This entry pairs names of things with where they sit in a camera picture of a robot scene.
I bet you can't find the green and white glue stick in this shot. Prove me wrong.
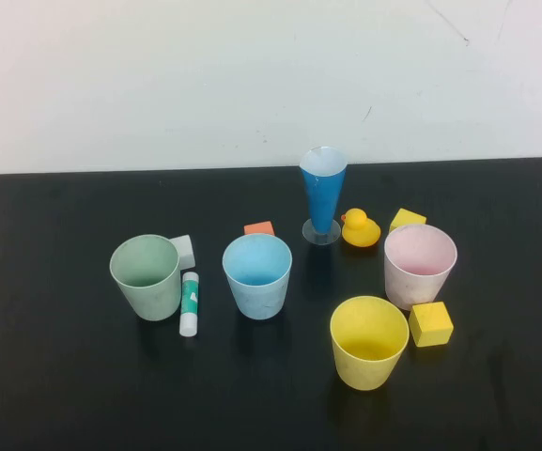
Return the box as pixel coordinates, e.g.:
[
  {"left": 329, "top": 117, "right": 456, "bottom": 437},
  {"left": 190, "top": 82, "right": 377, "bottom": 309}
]
[{"left": 178, "top": 271, "right": 201, "bottom": 338}]

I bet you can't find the pale green plastic cup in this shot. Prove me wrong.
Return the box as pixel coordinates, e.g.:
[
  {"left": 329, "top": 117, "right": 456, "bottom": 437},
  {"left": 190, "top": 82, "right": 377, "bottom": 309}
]
[{"left": 109, "top": 233, "right": 182, "bottom": 322}]

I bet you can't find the pale pink plastic cup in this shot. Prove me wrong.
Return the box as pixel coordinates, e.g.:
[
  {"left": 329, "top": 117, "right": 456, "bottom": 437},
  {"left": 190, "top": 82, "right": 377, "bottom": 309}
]
[{"left": 383, "top": 224, "right": 458, "bottom": 311}]

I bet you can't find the yellow plastic cup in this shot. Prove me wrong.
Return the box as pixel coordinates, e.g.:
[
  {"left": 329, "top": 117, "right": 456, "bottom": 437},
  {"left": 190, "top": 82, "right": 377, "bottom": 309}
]
[{"left": 330, "top": 295, "right": 410, "bottom": 392}]

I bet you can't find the orange cube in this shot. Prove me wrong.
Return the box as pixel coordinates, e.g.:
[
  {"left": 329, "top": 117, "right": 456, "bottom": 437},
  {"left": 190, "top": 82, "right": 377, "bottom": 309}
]
[{"left": 243, "top": 220, "right": 275, "bottom": 238}]

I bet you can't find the blue cone in clear glass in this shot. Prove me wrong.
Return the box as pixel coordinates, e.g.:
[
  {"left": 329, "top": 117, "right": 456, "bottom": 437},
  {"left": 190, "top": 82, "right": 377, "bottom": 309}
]
[{"left": 299, "top": 146, "right": 348, "bottom": 245}]

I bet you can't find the pale blue plastic cup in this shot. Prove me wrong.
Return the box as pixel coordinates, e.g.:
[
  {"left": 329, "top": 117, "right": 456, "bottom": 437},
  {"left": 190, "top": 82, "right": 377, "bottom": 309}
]
[{"left": 222, "top": 234, "right": 293, "bottom": 321}]

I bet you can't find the white cube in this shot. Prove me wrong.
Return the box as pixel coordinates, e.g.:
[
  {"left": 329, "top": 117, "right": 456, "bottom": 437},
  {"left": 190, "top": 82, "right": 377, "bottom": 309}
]
[{"left": 168, "top": 233, "right": 196, "bottom": 270}]

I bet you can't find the yellow rubber duck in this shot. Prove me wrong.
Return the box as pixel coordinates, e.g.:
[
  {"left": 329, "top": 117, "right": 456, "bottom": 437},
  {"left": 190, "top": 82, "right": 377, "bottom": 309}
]
[{"left": 340, "top": 208, "right": 382, "bottom": 248}]

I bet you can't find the yellow wooden cube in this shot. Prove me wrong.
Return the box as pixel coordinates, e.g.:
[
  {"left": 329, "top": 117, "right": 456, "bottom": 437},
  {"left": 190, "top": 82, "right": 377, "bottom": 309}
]
[
  {"left": 409, "top": 301, "right": 455, "bottom": 349},
  {"left": 389, "top": 208, "right": 427, "bottom": 234}
]

